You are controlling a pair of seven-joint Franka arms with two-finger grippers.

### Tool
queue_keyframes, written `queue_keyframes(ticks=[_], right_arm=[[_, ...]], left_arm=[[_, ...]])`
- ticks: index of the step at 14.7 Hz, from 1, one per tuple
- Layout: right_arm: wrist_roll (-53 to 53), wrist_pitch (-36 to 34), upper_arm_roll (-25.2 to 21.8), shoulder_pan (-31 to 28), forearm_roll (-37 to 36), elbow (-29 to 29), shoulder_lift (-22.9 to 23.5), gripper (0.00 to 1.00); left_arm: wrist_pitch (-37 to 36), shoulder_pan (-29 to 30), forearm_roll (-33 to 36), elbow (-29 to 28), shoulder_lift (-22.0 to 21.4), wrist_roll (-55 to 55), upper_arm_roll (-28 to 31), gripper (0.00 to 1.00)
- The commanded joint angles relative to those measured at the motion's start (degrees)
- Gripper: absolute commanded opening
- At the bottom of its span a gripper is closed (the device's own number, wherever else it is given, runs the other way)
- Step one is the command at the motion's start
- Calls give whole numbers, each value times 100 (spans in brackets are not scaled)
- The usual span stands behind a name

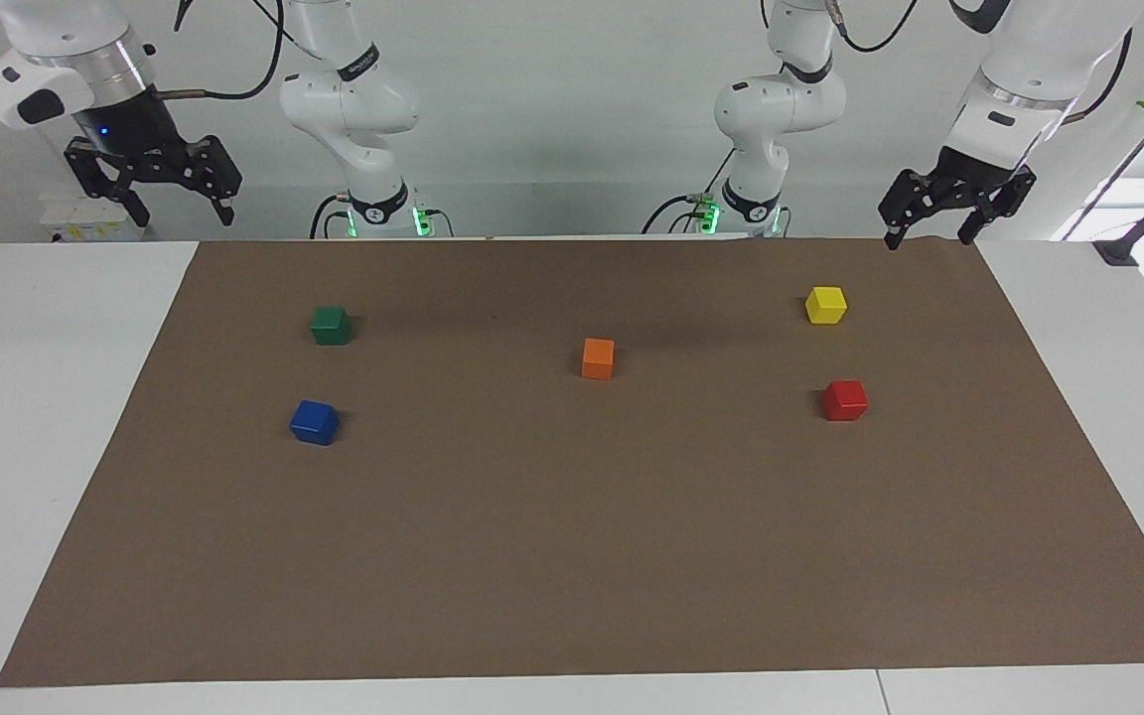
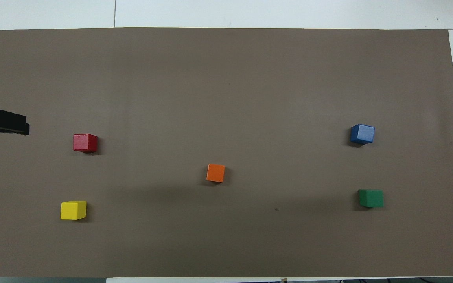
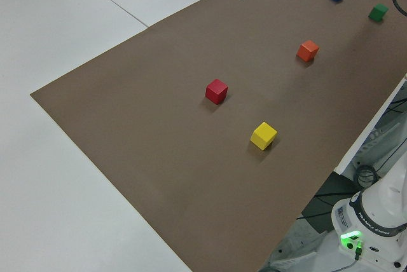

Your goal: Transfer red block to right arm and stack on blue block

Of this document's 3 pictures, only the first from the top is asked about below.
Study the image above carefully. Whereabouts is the white power strip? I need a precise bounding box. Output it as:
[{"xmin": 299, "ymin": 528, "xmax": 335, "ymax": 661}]
[{"xmin": 38, "ymin": 193, "xmax": 149, "ymax": 243}]

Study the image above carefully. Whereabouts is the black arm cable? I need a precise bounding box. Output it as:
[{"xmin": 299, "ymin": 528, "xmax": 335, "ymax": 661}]
[
  {"xmin": 823, "ymin": 0, "xmax": 1136, "ymax": 127},
  {"xmin": 153, "ymin": 0, "xmax": 287, "ymax": 103}
]

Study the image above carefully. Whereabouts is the green wooden block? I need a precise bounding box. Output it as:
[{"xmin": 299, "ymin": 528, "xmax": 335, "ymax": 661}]
[{"xmin": 310, "ymin": 306, "xmax": 353, "ymax": 347}]

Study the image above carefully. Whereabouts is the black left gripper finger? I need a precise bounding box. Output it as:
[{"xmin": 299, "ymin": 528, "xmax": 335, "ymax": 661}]
[
  {"xmin": 957, "ymin": 167, "xmax": 1038, "ymax": 246},
  {"xmin": 878, "ymin": 169, "xmax": 952, "ymax": 251}
]

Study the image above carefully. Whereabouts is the black base cable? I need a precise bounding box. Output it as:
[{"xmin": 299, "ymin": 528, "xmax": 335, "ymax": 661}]
[
  {"xmin": 641, "ymin": 147, "xmax": 738, "ymax": 236},
  {"xmin": 309, "ymin": 192, "xmax": 454, "ymax": 240}
]

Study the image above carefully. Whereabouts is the brown paper mat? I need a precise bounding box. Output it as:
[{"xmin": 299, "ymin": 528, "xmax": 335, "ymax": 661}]
[{"xmin": 0, "ymin": 236, "xmax": 1144, "ymax": 688}]

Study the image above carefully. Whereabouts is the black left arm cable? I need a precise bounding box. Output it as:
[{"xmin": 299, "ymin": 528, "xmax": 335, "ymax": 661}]
[{"xmin": 823, "ymin": 0, "xmax": 1136, "ymax": 127}]

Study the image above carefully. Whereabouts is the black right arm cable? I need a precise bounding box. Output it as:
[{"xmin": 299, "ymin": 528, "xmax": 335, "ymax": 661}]
[{"xmin": 153, "ymin": 0, "xmax": 287, "ymax": 103}]

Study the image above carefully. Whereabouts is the yellow wooden block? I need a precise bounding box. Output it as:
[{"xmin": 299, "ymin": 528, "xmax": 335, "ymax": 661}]
[{"xmin": 804, "ymin": 286, "xmax": 849, "ymax": 326}]

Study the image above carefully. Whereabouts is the black left base cable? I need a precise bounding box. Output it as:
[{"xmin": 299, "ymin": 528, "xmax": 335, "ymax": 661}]
[{"xmin": 641, "ymin": 147, "xmax": 738, "ymax": 236}]

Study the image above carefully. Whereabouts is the black right base cable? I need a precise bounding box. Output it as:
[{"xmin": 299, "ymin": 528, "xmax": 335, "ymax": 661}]
[{"xmin": 309, "ymin": 192, "xmax": 454, "ymax": 240}]

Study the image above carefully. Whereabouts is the blue wooden block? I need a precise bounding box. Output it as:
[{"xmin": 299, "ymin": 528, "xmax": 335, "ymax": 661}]
[{"xmin": 289, "ymin": 399, "xmax": 342, "ymax": 447}]

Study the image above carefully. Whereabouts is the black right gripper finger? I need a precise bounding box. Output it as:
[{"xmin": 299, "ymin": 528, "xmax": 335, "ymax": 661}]
[
  {"xmin": 148, "ymin": 133, "xmax": 243, "ymax": 227},
  {"xmin": 63, "ymin": 138, "xmax": 152, "ymax": 228}
]

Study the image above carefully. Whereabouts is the red wooden block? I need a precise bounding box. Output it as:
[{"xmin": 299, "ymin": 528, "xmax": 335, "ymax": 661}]
[{"xmin": 822, "ymin": 379, "xmax": 870, "ymax": 422}]

